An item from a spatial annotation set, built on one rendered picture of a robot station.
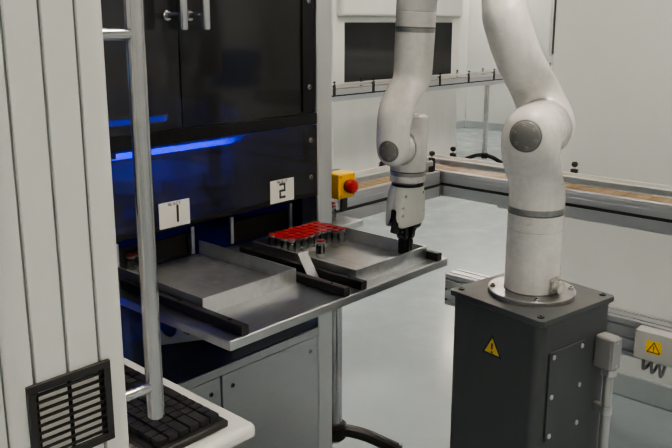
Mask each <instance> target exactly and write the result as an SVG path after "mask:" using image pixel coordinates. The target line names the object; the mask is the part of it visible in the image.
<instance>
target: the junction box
mask: <svg viewBox="0 0 672 448"><path fill-rule="evenodd" d="M633 356H634V357H637V358H641V359H644V360H648V361H651V362H655V363H658V364H662V365H665V366H669V367H672V332H668V331H664V330H660V329H656V328H652V327H648V326H644V325H641V326H639V327H638V328H637V329H636V330H635V339H634V351H633Z"/></svg>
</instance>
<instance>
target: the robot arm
mask: <svg viewBox="0 0 672 448"><path fill-rule="evenodd" d="M437 1H438V0H396V20H395V43H394V70H393V77H392V80H391V82H390V84H389V85H388V87H387V89H386V91H385V93H384V95H383V97H382V100H381V103H380V106H379V111H378V118H377V132H376V147H377V153H378V156H379V159H380V160H381V162H382V163H384V164H385V165H387V166H390V181H392V185H390V188H389V192H388V198H387V206H386V225H387V226H391V230H390V232H391V233H393V234H397V238H398V253H399V254H403V253H406V252H409V251H412V250H413V238H414V236H415V231H416V229H417V228H418V227H420V226H421V222H423V221H424V217H425V191H424V183H423V182H425V181H426V161H427V135H428V116H427V115H425V114H421V113H414V111H415V108H416V105H417V103H418V101H419V99H420V97H421V96H422V94H423V93H424V92H425V91H426V90H427V89H428V87H429V85H430V83H431V79H432V70H433V57H434V43H435V28H436V11H437ZM481 6H482V22H483V27H484V31H485V34H486V37H487V41H488V44H489V47H490V50H491V53H492V56H493V58H494V61H495V63H496V66H497V68H498V70H499V73H500V75H501V77H502V78H503V80H504V82H505V84H506V86H507V88H508V90H509V92H510V94H511V96H512V99H513V101H514V104H515V106H516V110H515V111H513V112H512V113H511V114H510V116H509V117H508V118H507V120H506V122H505V124H504V127H503V131H502V137H501V155H502V161H503V166H504V170H505V173H506V176H507V180H508V186H509V196H508V216H507V236H506V256H505V276H502V277H498V278H495V279H493V280H491V281H490V282H489V284H488V292H489V293H490V294H491V295H492V296H493V297H495V298H497V299H499V300H501V301H504V302H507V303H511V304H515V305H521V306H528V307H556V306H562V305H565V304H568V303H571V302H572V301H574V300H575V298H576V290H575V288H574V287H573V286H571V285H570V284H568V283H566V282H564V281H561V280H560V278H561V262H562V247H563V232H564V217H565V201H566V189H565V184H564V180H563V176H562V171H561V159H560V155H561V150H562V149H564V148H565V147H566V146H567V145H568V144H569V143H570V142H571V140H572V139H573V136H574V134H575V128H576V123H575V117H574V113H573V111H572V108H571V106H570V104H569V101H568V99H567V98H566V96H565V94H564V92H563V90H562V88H561V86H560V84H559V82H558V80H557V79H556V77H555V75H554V73H553V71H552V69H551V68H550V66H549V64H548V62H547V60H546V58H545V55H544V53H543V51H542V48H541V45H540V42H539V39H538V36H537V33H536V30H535V27H534V23H533V20H532V17H531V14H530V10H529V6H528V0H481Z"/></svg>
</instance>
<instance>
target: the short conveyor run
mask: <svg viewBox="0 0 672 448"><path fill-rule="evenodd" d="M430 166H433V161H432V160H431V161H426V167H430ZM440 179H441V174H440V171H434V172H427V171H426V181H425V182H423V183H424V191H425V200H428V199H432V198H435V197H440ZM355 180H356V181H357V182H358V190H357V192H355V195H354V196H352V197H348V198H343V199H339V200H338V199H333V198H332V202H335V203H336V204H335V205H336V214H339V215H343V216H348V217H352V218H357V219H361V218H364V217H368V216H371V215H375V214H378V213H382V212H385V211H386V206H387V198H388V192H389V188H390V185H392V181H390V166H387V165H385V164H384V163H382V162H381V161H380V167H375V168H370V169H366V170H361V171H356V172H355Z"/></svg>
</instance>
